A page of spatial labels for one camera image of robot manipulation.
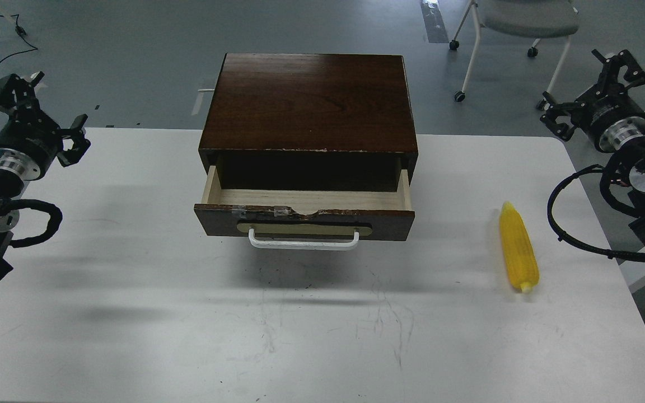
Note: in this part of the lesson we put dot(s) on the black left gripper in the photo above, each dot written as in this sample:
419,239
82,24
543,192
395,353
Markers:
31,132

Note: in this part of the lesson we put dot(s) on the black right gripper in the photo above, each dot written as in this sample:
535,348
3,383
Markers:
607,114

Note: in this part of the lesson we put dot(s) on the yellow corn cob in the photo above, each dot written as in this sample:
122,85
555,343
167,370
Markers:
519,257

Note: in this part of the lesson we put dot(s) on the wooden drawer with white handle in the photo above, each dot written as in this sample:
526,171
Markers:
306,219

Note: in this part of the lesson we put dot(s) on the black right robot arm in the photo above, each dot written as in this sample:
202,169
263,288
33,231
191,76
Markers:
622,186

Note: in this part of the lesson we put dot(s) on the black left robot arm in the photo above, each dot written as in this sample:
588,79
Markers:
12,185

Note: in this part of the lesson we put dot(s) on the grey white office chair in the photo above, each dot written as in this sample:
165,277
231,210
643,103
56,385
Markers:
525,19

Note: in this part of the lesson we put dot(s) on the grey floor tape strip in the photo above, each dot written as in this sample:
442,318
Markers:
433,22

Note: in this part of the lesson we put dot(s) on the dark wooden cabinet box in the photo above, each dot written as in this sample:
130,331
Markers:
311,122

